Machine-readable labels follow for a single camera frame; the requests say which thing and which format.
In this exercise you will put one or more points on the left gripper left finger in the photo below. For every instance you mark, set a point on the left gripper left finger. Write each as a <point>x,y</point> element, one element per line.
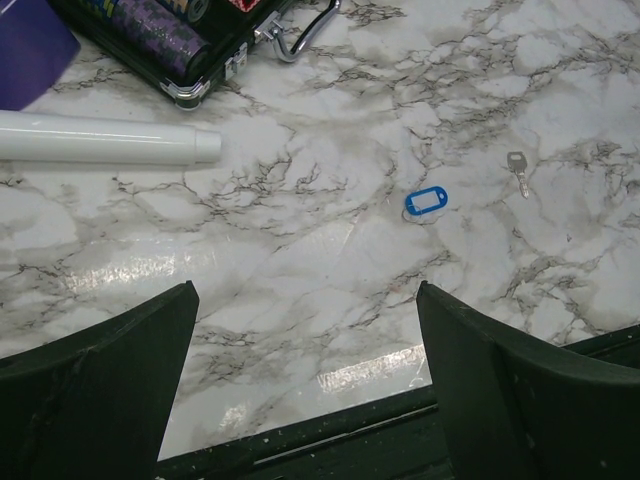
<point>95,404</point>

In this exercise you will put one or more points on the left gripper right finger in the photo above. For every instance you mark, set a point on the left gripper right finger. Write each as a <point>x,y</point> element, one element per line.
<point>513,406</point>

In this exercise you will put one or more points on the silver key with keyring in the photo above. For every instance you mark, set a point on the silver key with keyring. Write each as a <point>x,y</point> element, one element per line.
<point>517,163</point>

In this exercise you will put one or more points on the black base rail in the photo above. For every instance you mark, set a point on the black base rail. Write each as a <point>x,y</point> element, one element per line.
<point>397,437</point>

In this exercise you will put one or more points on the purple metronome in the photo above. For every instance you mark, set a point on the purple metronome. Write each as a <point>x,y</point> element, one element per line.
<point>36,49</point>

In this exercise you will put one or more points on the black poker chip case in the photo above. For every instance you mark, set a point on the black poker chip case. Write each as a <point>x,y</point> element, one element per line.
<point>185,48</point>

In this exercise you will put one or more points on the white microphone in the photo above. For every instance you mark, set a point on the white microphone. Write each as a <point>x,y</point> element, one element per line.
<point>56,138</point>

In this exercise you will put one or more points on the blue key fob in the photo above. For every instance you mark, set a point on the blue key fob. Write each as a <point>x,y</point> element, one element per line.
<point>423,205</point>

